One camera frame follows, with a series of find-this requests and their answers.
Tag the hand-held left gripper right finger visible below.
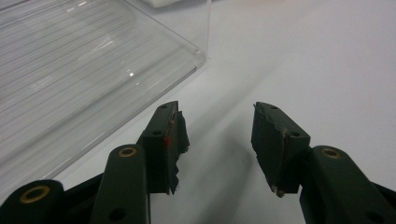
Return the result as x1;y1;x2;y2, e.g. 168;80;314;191
250;101;312;199

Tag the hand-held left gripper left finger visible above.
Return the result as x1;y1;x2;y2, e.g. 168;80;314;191
136;100;191;196

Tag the clear plastic storage box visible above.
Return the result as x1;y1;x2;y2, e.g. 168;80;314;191
0;0;213;195

